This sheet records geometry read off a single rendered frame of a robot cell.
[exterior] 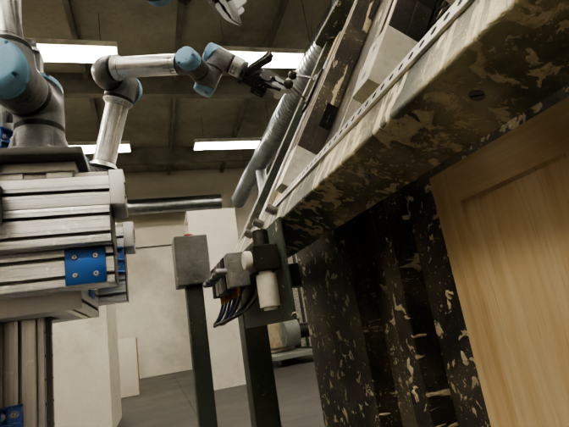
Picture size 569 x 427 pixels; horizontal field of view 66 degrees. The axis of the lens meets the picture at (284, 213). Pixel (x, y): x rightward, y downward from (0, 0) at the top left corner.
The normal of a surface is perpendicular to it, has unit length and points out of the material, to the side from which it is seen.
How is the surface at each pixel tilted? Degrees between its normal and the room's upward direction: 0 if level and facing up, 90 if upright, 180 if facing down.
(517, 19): 149
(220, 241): 90
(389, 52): 90
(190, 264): 90
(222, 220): 90
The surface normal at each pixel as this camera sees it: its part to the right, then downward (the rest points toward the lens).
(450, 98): -0.35, 0.86
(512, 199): -0.94, 0.07
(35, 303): 0.27, -0.28
